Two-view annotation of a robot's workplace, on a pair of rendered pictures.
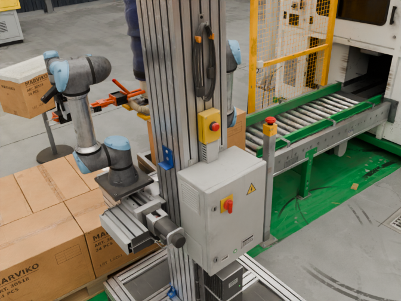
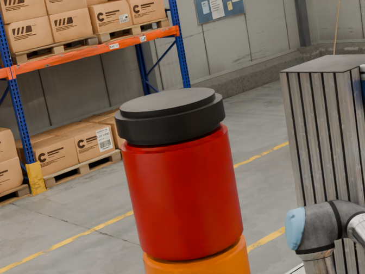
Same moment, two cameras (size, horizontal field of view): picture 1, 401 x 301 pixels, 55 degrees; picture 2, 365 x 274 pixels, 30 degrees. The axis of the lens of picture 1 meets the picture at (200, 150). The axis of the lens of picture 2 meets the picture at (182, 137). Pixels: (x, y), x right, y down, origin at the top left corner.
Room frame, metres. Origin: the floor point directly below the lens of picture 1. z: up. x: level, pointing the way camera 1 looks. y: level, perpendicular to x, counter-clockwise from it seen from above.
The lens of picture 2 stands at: (3.65, -0.52, 2.40)
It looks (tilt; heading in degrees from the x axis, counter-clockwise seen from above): 14 degrees down; 178
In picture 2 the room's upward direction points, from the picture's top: 10 degrees counter-clockwise
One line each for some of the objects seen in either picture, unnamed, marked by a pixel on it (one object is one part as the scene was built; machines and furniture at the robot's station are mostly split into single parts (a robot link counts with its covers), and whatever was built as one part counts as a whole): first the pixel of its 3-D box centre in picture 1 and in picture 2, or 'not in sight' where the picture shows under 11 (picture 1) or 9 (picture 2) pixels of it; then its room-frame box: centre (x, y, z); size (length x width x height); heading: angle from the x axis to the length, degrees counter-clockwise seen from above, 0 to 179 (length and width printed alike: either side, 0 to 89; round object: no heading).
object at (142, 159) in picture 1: (160, 175); not in sight; (2.30, 0.30, 0.58); 0.70 x 0.03 x 0.06; 34
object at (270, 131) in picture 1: (267, 186); not in sight; (2.20, -0.46, 0.50); 0.07 x 0.07 x 1.00; 34
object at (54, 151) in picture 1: (48, 130); not in sight; (3.66, 1.60, 0.31); 0.40 x 0.40 x 0.62
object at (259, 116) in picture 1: (283, 104); not in sight; (3.37, -0.82, 0.60); 1.60 x 0.10 x 0.09; 124
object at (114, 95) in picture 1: (118, 98); not in sight; (2.16, 0.48, 1.25); 0.10 x 0.08 x 0.06; 37
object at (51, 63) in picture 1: (60, 67); not in sight; (1.87, 0.67, 1.55); 0.11 x 0.11 x 0.08; 29
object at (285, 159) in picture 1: (305, 150); not in sight; (2.68, -0.86, 0.50); 2.31 x 0.05 x 0.19; 124
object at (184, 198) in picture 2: not in sight; (182, 187); (3.35, -0.51, 2.30); 0.05 x 0.05 x 0.05
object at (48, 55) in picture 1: (52, 62); not in sight; (1.95, 0.74, 1.55); 0.09 x 0.08 x 0.11; 29
